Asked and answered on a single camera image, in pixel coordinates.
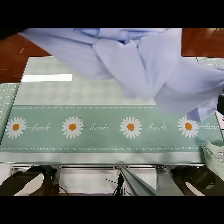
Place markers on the light blue shirt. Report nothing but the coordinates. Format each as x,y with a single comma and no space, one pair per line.
133,66

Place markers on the silver frame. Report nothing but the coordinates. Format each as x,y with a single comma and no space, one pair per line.
140,186

